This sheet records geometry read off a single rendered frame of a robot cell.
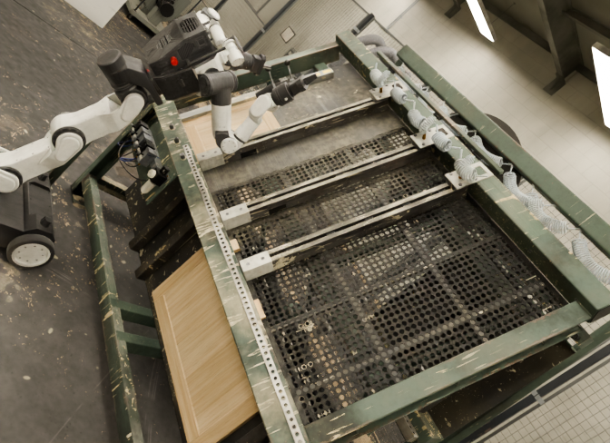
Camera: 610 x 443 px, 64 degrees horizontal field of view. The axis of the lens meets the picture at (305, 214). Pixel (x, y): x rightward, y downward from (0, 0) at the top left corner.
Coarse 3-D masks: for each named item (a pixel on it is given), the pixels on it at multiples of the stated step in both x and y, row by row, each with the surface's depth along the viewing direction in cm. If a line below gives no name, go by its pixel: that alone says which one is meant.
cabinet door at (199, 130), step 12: (240, 108) 279; (192, 120) 275; (204, 120) 274; (240, 120) 272; (264, 120) 270; (276, 120) 269; (192, 132) 268; (204, 132) 268; (264, 132) 264; (192, 144) 261; (204, 144) 261; (216, 144) 260
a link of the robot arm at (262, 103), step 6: (264, 96) 216; (258, 102) 217; (264, 102) 216; (270, 102) 216; (252, 108) 219; (258, 108) 218; (264, 108) 217; (252, 114) 219; (258, 114) 218; (252, 120) 222; (258, 120) 220
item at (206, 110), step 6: (318, 72) 293; (330, 72) 292; (318, 78) 291; (324, 78) 293; (258, 90) 286; (240, 96) 283; (246, 96) 282; (252, 96) 282; (234, 102) 280; (240, 102) 281; (246, 102) 283; (198, 108) 279; (204, 108) 278; (210, 108) 278; (180, 114) 276; (186, 114) 276; (192, 114) 275; (198, 114) 276; (204, 114) 278; (186, 120) 275
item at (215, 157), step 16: (384, 80) 255; (384, 96) 261; (336, 112) 262; (352, 112) 261; (368, 112) 266; (288, 128) 257; (304, 128) 256; (320, 128) 261; (256, 144) 251; (272, 144) 255; (208, 160) 246; (224, 160) 250
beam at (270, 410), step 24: (168, 120) 272; (168, 144) 258; (192, 192) 233; (192, 216) 223; (216, 216) 222; (216, 240) 213; (216, 264) 204; (216, 288) 197; (240, 288) 195; (240, 312) 188; (240, 336) 182; (264, 336) 181; (264, 384) 169; (264, 408) 163; (288, 432) 158
